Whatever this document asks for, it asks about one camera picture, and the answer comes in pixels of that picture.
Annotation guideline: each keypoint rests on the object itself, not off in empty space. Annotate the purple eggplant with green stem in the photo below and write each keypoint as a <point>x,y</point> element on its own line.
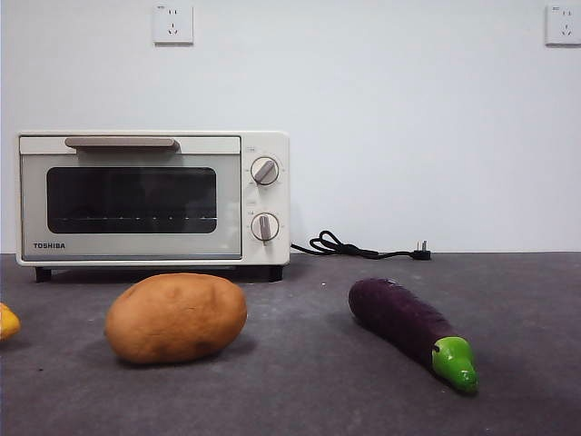
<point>395,313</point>

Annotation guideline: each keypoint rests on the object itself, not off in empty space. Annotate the white wall socket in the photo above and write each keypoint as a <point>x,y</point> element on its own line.
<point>564,25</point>
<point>173,25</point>

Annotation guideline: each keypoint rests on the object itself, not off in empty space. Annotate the white Toshiba toaster oven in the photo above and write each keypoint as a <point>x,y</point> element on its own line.
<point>272,200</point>

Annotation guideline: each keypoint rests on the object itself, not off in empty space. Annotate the brown potato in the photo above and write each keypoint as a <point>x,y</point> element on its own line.
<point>177,318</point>

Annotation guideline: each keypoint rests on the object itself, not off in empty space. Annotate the oven temperature knob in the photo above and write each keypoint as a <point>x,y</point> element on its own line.
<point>264,171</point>

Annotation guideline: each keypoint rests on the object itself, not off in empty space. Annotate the yellow vegetable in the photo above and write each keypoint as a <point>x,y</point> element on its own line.
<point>8,322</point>

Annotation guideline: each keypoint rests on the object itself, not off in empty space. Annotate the oven timer knob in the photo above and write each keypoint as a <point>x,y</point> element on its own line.
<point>265,227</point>

